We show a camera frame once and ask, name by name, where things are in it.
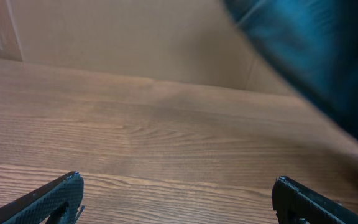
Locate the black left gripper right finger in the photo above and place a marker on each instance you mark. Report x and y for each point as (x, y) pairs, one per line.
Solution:
(295, 203)

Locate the light blue denim jeans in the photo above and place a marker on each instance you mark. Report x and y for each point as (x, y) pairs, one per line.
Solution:
(311, 44)

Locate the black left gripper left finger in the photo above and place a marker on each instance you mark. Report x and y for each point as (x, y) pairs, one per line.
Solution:
(58, 201)

